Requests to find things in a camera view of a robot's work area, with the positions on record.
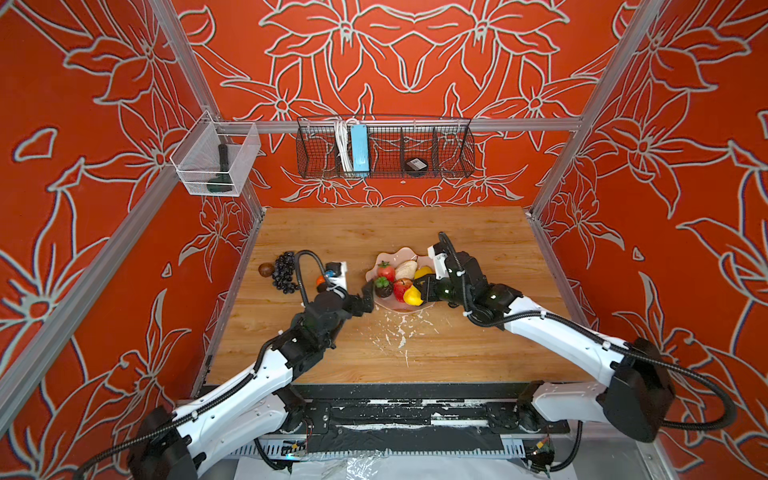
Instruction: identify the large yellow lemon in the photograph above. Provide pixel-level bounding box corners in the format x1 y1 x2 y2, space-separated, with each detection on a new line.
413 266 434 280

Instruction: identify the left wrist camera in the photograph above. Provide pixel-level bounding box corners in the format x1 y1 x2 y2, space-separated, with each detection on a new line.
324 261 349 299

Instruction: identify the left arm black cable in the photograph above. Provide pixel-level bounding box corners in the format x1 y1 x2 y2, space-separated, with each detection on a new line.
71 249 328 480

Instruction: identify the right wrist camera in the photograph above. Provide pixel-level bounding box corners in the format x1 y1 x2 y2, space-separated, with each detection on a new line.
428 243 458 280

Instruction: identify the black wire basket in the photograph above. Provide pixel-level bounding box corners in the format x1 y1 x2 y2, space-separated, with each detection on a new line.
296 115 477 180

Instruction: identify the clear plastic bin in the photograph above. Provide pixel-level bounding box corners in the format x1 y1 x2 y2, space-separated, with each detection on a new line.
170 111 262 197

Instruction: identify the black grape bunch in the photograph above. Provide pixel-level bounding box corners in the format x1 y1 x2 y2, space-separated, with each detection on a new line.
271 251 298 294

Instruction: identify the white coiled cable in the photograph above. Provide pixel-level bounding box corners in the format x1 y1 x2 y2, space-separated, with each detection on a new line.
333 118 354 174

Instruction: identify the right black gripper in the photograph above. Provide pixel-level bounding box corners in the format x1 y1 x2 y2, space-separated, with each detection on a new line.
408 272 474 309

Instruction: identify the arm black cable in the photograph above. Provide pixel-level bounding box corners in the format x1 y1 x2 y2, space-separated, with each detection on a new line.
71 249 328 480
436 231 738 472

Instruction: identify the dark green brush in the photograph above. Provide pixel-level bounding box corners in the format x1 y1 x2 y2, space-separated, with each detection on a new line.
207 143 234 193

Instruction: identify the light blue box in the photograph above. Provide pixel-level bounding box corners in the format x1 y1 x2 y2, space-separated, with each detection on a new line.
349 124 370 177

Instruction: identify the pink scalloped fruit bowl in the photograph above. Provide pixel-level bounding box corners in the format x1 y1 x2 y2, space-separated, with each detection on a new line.
365 247 435 314

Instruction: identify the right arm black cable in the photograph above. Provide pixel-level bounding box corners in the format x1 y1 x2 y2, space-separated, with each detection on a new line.
436 231 738 472

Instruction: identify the beige garlic-like fruit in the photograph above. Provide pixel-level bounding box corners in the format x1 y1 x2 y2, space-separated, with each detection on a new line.
396 260 418 280

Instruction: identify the small yellow lemon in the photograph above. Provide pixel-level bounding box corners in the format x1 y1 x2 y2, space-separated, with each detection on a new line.
402 286 424 307

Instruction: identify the black round puck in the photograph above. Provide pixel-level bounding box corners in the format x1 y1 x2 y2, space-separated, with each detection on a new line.
403 157 429 177

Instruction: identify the brown kiwi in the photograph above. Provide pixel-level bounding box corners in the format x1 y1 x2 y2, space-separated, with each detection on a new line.
258 262 275 278

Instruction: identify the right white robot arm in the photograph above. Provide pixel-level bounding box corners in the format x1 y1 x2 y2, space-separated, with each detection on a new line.
419 245 675 443

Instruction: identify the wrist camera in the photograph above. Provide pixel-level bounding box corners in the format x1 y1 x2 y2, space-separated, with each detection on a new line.
324 261 349 299
428 243 458 280

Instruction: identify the red wrinkled strawberry fruit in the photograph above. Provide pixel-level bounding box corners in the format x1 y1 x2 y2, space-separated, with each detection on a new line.
393 278 413 303

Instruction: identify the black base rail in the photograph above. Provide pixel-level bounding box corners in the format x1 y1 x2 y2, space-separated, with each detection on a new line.
245 383 571 454

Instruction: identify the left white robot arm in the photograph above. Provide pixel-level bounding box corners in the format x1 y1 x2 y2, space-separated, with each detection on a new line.
127 282 374 479

